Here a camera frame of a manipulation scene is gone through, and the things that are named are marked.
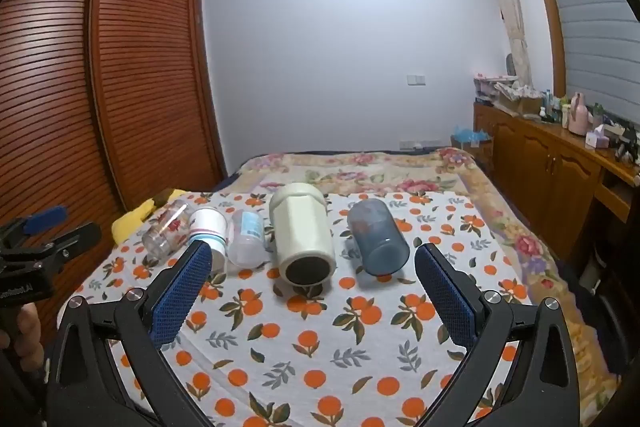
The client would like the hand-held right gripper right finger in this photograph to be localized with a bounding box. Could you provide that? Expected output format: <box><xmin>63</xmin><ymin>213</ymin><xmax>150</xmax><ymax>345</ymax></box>
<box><xmin>413</xmin><ymin>242</ymin><xmax>587</xmax><ymax>427</ymax></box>

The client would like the blue plastic bag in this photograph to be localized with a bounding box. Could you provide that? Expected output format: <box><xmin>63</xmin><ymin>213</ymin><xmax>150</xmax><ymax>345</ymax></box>
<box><xmin>452</xmin><ymin>125</ymin><xmax>494</xmax><ymax>148</ymax></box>

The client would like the orange fruit print cloth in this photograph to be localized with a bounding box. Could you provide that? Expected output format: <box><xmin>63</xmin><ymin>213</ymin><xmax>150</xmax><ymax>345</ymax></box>
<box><xmin>56</xmin><ymin>191</ymin><xmax>532</xmax><ymax>427</ymax></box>

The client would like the white striped paper cup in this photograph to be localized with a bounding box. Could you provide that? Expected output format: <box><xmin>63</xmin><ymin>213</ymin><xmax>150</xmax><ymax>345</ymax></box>
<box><xmin>189</xmin><ymin>208</ymin><xmax>229</xmax><ymax>272</ymax></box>

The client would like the grey window blind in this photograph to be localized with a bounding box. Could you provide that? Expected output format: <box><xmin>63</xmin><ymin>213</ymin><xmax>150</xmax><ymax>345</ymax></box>
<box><xmin>528</xmin><ymin>0</ymin><xmax>640</xmax><ymax>130</ymax></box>

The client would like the clear plastic bottle blue label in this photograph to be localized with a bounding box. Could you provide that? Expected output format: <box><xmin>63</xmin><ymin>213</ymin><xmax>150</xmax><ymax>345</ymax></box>
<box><xmin>226</xmin><ymin>209</ymin><xmax>271</xmax><ymax>269</ymax></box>

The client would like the clear glass jar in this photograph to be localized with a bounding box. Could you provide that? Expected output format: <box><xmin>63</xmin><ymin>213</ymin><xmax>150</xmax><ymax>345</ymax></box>
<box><xmin>142</xmin><ymin>200</ymin><xmax>196</xmax><ymax>258</ymax></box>

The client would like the blue translucent plastic cup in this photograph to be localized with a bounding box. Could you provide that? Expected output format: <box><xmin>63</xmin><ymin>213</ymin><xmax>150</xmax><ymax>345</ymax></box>
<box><xmin>347</xmin><ymin>199</ymin><xmax>411</xmax><ymax>277</ymax></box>

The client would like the pink tissue box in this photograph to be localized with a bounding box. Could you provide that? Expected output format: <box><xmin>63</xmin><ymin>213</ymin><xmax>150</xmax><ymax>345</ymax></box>
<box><xmin>584</xmin><ymin>126</ymin><xmax>609</xmax><ymax>150</ymax></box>

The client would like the cream floral curtain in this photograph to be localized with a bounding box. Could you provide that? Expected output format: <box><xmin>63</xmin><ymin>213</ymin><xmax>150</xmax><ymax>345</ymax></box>
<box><xmin>475</xmin><ymin>0</ymin><xmax>534</xmax><ymax>88</ymax></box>

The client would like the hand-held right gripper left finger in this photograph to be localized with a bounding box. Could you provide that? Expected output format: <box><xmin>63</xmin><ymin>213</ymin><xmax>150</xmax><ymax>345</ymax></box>
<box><xmin>46</xmin><ymin>239</ymin><xmax>216</xmax><ymax>427</ymax></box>

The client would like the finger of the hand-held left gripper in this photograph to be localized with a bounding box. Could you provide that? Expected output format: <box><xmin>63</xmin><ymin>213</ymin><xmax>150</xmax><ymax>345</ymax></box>
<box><xmin>0</xmin><ymin>222</ymin><xmax>102</xmax><ymax>279</ymax></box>
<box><xmin>0</xmin><ymin>205</ymin><xmax>69</xmax><ymax>250</ymax></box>

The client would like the wooden sideboard cabinet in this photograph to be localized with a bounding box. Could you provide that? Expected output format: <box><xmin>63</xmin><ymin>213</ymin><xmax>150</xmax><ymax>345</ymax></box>
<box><xmin>472</xmin><ymin>101</ymin><xmax>640</xmax><ymax>240</ymax></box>

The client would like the person's left hand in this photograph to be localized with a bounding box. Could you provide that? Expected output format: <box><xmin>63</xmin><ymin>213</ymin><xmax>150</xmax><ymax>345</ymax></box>
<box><xmin>0</xmin><ymin>303</ymin><xmax>43</xmax><ymax>364</ymax></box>

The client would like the pink thermos jug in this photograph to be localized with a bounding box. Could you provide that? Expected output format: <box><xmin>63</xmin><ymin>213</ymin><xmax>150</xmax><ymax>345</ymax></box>
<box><xmin>565</xmin><ymin>91</ymin><xmax>594</xmax><ymax>136</ymax></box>

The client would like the brown louvered wooden wardrobe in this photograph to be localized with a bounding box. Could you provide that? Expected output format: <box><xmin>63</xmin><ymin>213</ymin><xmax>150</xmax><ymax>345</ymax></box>
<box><xmin>0</xmin><ymin>0</ymin><xmax>228</xmax><ymax>348</ymax></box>

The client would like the group of small bottles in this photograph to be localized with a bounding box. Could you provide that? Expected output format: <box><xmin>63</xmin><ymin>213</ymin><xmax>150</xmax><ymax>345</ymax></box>
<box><xmin>538</xmin><ymin>89</ymin><xmax>572</xmax><ymax>126</ymax></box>

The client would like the floral bed blanket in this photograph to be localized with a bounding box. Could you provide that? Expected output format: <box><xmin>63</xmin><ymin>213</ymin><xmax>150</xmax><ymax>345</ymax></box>
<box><xmin>219</xmin><ymin>147</ymin><xmax>613</xmax><ymax>427</ymax></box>

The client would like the yellow cloth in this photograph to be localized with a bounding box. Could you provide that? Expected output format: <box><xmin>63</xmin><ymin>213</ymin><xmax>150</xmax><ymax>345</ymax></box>
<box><xmin>111</xmin><ymin>188</ymin><xmax>184</xmax><ymax>244</ymax></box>

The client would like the large cream plastic cup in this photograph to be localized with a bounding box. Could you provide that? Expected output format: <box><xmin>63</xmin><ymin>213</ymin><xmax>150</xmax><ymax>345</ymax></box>
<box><xmin>269</xmin><ymin>182</ymin><xmax>336</xmax><ymax>286</ymax></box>

